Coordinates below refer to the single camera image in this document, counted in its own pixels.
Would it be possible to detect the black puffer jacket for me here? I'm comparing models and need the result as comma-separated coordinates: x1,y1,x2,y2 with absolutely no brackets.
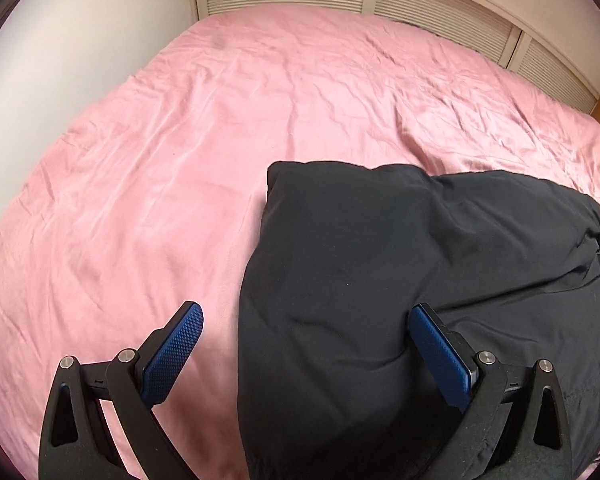
237,162,600,479

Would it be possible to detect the pink bed cover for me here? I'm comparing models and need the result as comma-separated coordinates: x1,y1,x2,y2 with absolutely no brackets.
0,6,600,479

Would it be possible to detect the beige louvered wall panel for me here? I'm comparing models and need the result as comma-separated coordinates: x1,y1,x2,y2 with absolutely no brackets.
190,0,600,113

